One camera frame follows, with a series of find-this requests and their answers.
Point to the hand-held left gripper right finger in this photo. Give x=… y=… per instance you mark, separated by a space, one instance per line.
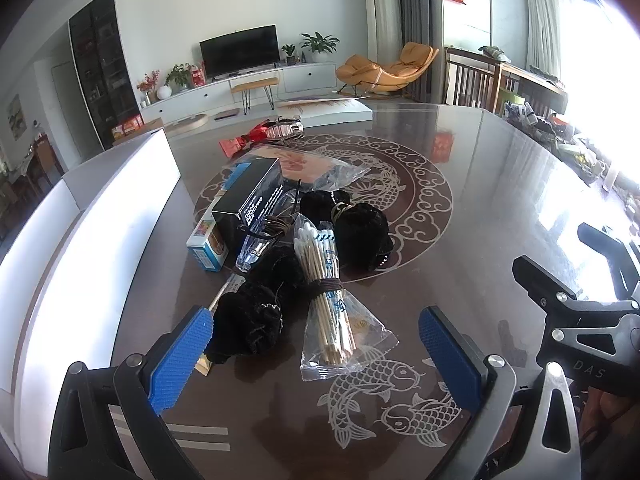
x=450 y=365

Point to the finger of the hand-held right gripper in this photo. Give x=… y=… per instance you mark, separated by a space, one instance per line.
x=542 y=277
x=607 y=245

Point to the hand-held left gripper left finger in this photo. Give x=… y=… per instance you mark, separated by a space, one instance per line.
x=180 y=360

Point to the paper-wrapped wooden sticks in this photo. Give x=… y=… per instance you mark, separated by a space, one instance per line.
x=227 y=291

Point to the blue white small box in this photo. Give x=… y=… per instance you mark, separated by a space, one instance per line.
x=207 y=247

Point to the clear plastic packet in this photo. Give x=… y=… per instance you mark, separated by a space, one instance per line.
x=260 y=250

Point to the bag of cotton swabs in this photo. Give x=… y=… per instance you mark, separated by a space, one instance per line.
x=325 y=270

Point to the white cardboard box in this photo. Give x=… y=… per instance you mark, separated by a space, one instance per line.
x=125 y=195

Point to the black product box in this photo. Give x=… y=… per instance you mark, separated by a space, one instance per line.
x=250 y=187

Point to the pile of table clutter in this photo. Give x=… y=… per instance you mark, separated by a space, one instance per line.
x=565 y=135

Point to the wooden side table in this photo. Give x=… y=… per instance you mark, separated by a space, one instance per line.
x=530 y=77

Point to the wooden slatted chair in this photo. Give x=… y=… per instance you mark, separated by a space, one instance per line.
x=470 y=80

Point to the red packet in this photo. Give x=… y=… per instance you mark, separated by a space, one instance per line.
x=257 y=132
x=232 y=147

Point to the green bundle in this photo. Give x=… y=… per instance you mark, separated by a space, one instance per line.
x=492 y=53

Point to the round wooden board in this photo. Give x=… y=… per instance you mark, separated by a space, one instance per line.
x=187 y=124

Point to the clear bag with brown card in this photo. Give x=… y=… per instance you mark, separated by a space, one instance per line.
x=310 y=162

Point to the white curtain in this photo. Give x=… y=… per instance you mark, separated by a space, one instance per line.
x=547 y=15

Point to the red boxes on floor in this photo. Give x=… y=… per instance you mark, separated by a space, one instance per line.
x=127 y=127

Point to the dark wooden chair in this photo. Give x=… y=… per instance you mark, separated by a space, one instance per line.
x=45 y=157

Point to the small dark flat board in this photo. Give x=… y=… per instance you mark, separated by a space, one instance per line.
x=226 y=115

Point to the orange rocking chair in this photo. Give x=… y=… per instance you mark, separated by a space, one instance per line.
x=395 y=70

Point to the white round vase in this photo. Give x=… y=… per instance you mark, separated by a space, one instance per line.
x=164 y=92

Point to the white flat carton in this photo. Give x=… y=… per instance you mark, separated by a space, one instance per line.
x=330 y=110

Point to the red flowers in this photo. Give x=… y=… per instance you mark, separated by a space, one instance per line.
x=148 y=81

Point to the bushy potted green plant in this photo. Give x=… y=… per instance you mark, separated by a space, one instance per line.
x=179 y=75

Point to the red gift box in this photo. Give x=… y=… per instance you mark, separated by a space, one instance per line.
x=198 y=75

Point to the wooden bench with metal legs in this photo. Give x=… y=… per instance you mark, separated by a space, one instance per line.
x=252 y=82

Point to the grey curtain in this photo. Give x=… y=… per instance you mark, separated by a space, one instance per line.
x=415 y=20

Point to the black display cabinet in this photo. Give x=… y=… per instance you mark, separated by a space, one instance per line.
x=102 y=70

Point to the white television cabinet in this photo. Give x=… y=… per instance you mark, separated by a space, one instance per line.
x=300 y=77

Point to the covered standing air conditioner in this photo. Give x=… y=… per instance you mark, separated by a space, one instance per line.
x=382 y=15

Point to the black flat television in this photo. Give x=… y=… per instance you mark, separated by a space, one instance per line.
x=240 y=52

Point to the large potted green plant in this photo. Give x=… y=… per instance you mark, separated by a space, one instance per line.
x=320 y=42

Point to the small potted green plant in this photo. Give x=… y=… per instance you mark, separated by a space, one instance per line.
x=289 y=52

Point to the framed wall painting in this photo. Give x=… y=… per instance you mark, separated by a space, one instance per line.
x=16 y=117

